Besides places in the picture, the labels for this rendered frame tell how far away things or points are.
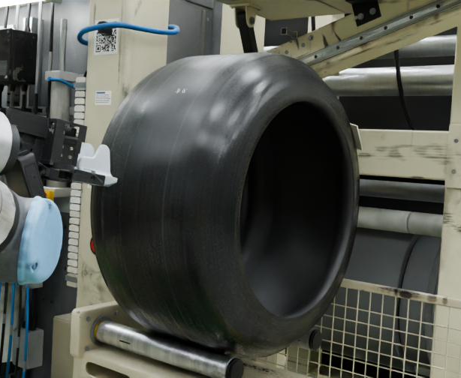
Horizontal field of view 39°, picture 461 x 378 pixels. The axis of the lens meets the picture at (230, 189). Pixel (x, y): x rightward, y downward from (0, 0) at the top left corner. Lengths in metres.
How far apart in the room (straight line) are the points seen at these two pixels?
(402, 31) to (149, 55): 0.55
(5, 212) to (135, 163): 0.47
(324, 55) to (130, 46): 0.46
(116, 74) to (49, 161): 0.57
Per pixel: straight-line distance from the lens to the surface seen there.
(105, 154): 0.97
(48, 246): 0.71
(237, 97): 1.08
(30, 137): 0.90
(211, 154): 1.03
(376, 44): 1.53
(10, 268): 0.69
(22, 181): 0.89
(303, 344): 1.40
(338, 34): 1.57
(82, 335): 1.36
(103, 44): 1.47
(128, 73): 1.41
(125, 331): 1.32
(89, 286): 1.49
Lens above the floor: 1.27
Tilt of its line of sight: 3 degrees down
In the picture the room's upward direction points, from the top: 3 degrees clockwise
